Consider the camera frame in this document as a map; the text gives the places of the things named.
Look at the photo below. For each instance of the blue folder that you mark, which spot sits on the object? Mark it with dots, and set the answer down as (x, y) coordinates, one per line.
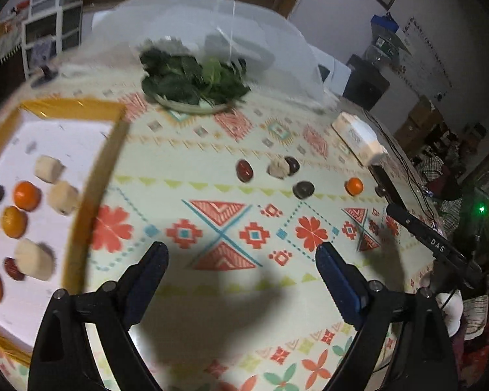
(385, 23)

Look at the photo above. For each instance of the stack of cardboard boxes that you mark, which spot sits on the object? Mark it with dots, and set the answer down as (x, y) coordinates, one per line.
(421, 122)

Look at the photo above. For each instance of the peeled sugarcane piece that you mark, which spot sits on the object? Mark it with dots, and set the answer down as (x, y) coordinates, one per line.
(49, 168)
(278, 169)
(33, 258)
(64, 197)

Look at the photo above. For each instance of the white storage box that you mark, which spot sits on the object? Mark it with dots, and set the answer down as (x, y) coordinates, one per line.
(332, 69)

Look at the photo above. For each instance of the small orange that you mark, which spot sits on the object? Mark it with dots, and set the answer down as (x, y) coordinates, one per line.
(354, 186)

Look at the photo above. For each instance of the grey bowl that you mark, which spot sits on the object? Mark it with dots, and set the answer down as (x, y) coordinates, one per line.
(248, 49)

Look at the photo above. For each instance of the yellow-rimmed white tray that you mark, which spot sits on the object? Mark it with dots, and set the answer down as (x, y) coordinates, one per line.
(65, 142)

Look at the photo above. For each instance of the clear water bottle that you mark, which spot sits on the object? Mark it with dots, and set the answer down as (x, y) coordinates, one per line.
(381, 55)

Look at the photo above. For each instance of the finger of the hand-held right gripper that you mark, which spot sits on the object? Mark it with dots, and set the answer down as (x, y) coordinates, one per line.
(403, 218)

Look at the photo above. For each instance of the wall chart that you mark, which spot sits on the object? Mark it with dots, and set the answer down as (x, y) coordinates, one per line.
(428, 57)

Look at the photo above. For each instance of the spinach leaves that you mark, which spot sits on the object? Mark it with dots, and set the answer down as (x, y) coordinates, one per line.
(179, 77)

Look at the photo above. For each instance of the black water dispenser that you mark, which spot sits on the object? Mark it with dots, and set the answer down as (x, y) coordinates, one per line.
(366, 81)

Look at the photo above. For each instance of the small black stand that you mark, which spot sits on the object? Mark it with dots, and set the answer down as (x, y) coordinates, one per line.
(45, 76)

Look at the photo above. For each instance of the white mesh food cover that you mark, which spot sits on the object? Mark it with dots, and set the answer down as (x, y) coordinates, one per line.
(269, 28)

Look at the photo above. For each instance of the red jujube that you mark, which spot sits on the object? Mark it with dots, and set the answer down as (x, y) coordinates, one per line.
(14, 269)
(244, 170)

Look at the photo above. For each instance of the black flat device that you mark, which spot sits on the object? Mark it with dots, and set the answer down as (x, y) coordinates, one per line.
(387, 183)

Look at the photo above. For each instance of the side table cloth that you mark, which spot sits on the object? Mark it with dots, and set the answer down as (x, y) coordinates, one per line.
(2, 44)

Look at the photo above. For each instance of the white cube shelf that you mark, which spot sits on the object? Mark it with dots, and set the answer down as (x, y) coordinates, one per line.
(49, 36)

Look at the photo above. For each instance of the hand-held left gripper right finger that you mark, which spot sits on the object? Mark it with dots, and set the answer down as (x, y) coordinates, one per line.
(342, 289)

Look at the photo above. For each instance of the pale oval plate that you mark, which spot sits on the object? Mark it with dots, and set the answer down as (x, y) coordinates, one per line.
(187, 108)

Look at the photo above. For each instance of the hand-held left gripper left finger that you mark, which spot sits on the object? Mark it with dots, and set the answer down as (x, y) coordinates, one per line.
(148, 283)

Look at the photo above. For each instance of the tissue pack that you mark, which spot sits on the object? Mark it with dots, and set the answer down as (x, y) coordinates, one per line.
(358, 136)

